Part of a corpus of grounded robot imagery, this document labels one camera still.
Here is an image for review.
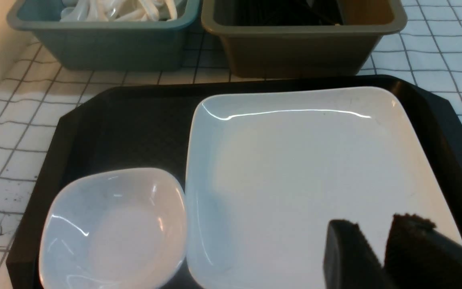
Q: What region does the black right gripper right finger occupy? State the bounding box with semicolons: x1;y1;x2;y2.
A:
384;214;462;289

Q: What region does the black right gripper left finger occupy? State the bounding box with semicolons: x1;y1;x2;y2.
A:
323;220;394;289

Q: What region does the white square rice plate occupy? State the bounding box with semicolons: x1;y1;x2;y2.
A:
184;87;462;289

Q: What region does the white small bowl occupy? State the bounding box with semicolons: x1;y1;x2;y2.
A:
38;168;187;289

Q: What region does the brown plastic bin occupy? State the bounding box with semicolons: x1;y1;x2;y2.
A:
201;0;407;79

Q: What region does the black serving tray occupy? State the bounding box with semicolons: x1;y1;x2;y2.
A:
6;75;462;289

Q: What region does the pile of black chopsticks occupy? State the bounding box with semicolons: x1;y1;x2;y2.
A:
235;0;344;27

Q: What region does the teal plastic bin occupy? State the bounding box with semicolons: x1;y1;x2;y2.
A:
7;0;200;71

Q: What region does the pile of white spoons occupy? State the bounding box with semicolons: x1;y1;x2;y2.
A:
60;0;185;22

